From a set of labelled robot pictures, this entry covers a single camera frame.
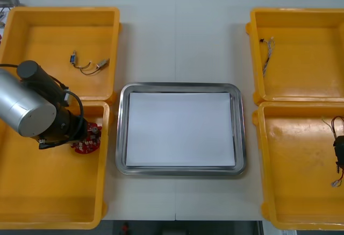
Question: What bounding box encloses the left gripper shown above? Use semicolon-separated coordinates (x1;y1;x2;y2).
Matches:
66;111;90;142

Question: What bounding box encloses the white sheet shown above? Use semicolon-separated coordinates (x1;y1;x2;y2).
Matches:
125;91;237;167

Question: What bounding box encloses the red green-yellow wire harness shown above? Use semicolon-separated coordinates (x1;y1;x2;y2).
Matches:
321;115;344;188

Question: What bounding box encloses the round red circuit board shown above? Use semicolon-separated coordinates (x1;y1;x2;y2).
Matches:
70;122;103;155

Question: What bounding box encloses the grey-white twisted wire harness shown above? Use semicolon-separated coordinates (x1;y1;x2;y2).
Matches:
259;36;276;79

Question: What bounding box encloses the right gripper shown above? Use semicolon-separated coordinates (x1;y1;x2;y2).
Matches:
333;135;344;165

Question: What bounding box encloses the yellow-orange plastic bin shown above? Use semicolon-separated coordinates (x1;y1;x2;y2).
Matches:
252;101;344;232
0;6;123;104
245;8;344;105
0;101;115;230

